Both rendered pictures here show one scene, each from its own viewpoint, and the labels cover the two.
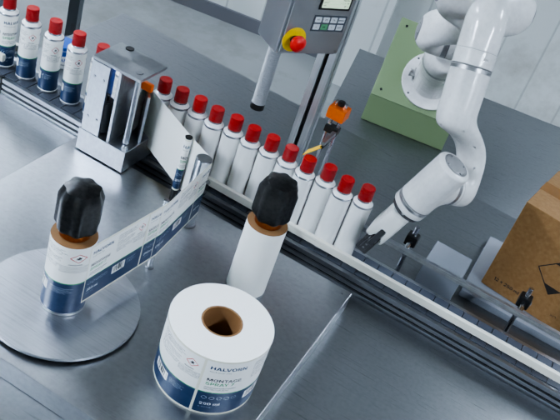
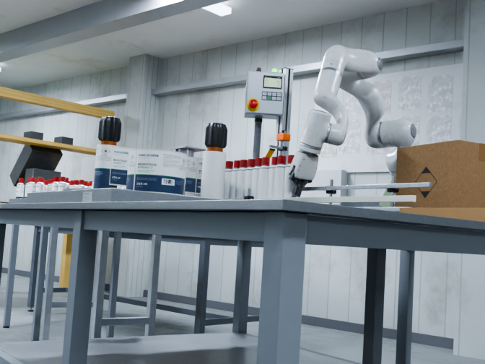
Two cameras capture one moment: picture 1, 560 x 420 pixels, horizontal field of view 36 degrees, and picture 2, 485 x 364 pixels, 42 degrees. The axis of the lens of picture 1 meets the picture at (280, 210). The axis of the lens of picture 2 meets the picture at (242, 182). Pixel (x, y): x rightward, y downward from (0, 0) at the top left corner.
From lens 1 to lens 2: 2.10 m
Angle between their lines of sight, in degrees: 54
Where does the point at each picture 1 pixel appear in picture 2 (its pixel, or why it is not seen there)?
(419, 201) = (305, 136)
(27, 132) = not seen: hidden behind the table
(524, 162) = not seen: outside the picture
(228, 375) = (148, 159)
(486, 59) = (331, 63)
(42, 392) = (68, 195)
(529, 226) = (402, 161)
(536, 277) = (416, 191)
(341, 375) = not seen: hidden behind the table
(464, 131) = (325, 96)
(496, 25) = (335, 49)
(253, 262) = (206, 171)
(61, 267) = (98, 158)
